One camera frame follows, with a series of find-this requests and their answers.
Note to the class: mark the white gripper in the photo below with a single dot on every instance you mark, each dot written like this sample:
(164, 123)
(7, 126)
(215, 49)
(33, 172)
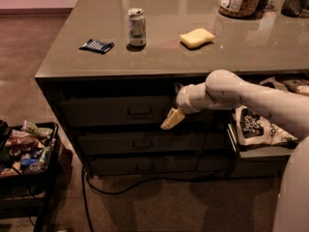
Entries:
(183, 101)

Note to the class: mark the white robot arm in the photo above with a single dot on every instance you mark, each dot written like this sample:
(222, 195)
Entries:
(224, 90)

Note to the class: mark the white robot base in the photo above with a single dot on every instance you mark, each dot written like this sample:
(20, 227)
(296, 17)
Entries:
(292, 209)

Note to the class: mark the grey drawer cabinet counter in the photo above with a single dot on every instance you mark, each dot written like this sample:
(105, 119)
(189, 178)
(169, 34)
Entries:
(256, 48)

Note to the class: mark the yellow sponge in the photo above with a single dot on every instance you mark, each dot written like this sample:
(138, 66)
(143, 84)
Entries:
(196, 38)

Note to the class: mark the black white chip bag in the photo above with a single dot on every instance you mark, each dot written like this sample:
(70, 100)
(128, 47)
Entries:
(254, 129)

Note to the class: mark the green white soda can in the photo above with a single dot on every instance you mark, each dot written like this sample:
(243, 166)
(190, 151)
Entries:
(136, 27)

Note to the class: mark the blue striped snack packet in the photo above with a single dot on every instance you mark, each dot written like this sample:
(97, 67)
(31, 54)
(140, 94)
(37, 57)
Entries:
(96, 46)

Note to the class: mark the green snack bag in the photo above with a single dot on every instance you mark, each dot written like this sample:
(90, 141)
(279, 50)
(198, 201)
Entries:
(35, 130)

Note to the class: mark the dark metal kettle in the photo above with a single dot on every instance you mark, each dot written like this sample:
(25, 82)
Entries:
(294, 8)

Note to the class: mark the brown snack bag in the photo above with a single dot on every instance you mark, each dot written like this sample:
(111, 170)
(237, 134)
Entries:
(26, 143)

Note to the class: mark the black snack cart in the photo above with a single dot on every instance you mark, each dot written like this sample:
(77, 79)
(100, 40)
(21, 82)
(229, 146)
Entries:
(26, 192)

